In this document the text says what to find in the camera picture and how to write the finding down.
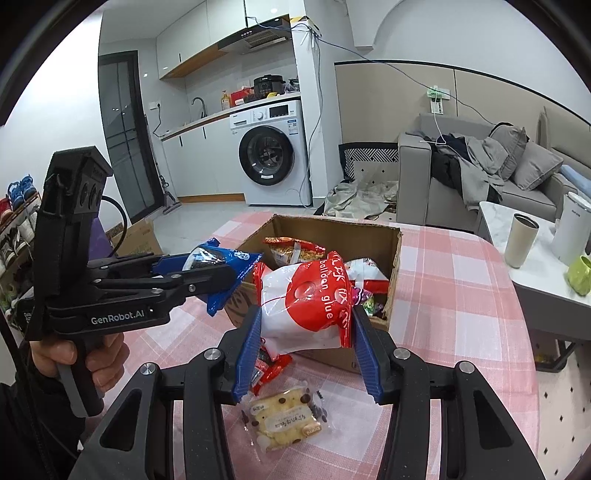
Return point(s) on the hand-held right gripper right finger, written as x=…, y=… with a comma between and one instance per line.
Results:
x=364, y=360

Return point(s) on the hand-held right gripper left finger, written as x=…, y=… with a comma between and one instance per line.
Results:
x=248, y=360

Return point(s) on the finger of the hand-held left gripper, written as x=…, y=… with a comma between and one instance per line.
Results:
x=207, y=279
x=168, y=264

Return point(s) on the blue snack packet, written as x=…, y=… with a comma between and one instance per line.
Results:
x=240, y=261

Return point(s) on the red and white snack packet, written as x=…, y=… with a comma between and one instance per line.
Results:
x=304, y=304

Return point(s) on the brown cardboard box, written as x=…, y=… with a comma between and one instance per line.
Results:
x=392, y=272

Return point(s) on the yellow striped snack packet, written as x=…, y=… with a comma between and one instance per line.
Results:
x=295, y=251

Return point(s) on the person's left forearm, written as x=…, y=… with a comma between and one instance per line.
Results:
x=27, y=438

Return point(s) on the person's left hand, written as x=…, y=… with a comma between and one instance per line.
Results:
x=108, y=364

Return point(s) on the small red snack packet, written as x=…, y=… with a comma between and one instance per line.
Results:
x=270, y=367

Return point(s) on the cardboard box on floor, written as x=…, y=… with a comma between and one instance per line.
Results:
x=138, y=240

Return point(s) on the upright vacuum cleaner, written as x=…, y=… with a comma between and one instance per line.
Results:
x=168, y=196

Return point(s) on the clear cookie packet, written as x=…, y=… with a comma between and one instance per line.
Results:
x=286, y=420

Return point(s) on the pink plaid tablecloth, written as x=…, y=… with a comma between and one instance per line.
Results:
x=452, y=300

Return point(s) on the white kitchen counter cabinet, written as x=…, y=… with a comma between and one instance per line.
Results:
x=203, y=161

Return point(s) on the black glass door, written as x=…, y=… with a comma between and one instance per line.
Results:
x=127, y=138

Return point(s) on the white washing machine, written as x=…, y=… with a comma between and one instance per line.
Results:
x=272, y=152

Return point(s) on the grey cloth on floor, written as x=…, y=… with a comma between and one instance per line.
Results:
x=360, y=198

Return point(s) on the kitchen faucet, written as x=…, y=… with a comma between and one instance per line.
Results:
x=199, y=105

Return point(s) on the yellow bottle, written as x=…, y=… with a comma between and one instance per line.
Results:
x=225, y=100

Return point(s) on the red box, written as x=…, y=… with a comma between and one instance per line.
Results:
x=240, y=98

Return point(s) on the grey sofa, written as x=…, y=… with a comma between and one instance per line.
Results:
x=415, y=184

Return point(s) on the marble side table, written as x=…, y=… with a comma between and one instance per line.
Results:
x=545, y=286

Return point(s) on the beige tumbler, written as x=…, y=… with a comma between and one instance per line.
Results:
x=521, y=242

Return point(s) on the black pressure cooker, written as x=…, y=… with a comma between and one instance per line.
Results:
x=268, y=86

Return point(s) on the dark clothing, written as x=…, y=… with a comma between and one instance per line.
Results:
x=445, y=164

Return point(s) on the grey jacket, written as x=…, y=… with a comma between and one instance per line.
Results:
x=482, y=170

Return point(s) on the green mug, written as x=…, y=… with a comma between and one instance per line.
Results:
x=581, y=277

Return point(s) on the range hood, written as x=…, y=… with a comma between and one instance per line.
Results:
x=256, y=37

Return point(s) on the white electric kettle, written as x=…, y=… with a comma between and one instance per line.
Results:
x=572, y=230

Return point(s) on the dark grey cushion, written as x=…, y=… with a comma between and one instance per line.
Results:
x=510, y=147

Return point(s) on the light grey cushion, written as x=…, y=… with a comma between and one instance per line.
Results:
x=538, y=166

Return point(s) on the blue blanket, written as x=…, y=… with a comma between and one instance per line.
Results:
x=575, y=179

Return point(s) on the white wall cabinets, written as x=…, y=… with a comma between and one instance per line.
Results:
x=194, y=37

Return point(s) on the wall power strip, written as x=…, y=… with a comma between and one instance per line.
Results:
x=437, y=98

